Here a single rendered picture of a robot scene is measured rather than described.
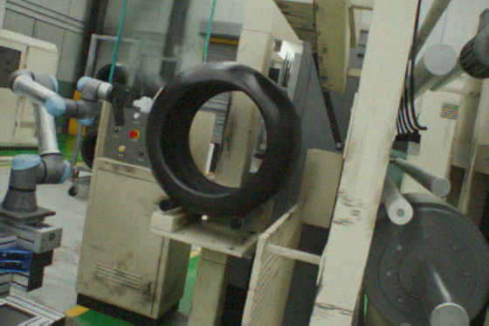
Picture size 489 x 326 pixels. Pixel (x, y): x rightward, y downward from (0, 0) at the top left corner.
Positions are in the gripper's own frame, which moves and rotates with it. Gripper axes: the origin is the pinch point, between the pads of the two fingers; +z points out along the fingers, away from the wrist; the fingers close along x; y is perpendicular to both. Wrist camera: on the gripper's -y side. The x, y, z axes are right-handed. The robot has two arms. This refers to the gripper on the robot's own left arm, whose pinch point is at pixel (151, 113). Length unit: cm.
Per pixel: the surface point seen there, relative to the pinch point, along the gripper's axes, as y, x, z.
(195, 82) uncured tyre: 16.4, -12.1, 18.9
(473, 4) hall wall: 372, 897, 214
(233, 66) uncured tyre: 25.9, -9.4, 30.0
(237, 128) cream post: 3.2, 26.8, 28.7
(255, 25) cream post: 48, 27, 22
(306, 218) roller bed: -22, 20, 69
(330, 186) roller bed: -7, 20, 74
